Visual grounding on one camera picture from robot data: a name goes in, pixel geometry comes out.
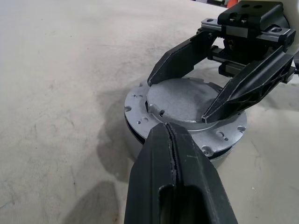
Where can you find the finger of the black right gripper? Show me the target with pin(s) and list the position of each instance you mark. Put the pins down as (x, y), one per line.
(180, 58)
(252, 86)

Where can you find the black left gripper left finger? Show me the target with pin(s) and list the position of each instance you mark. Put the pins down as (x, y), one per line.
(149, 182)

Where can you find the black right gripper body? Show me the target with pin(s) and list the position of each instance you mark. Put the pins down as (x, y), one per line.
(252, 18)

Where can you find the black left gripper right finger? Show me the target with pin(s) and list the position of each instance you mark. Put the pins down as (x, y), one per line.
(201, 182)

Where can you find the orange tray with parts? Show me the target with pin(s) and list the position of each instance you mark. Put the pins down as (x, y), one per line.
(232, 2)

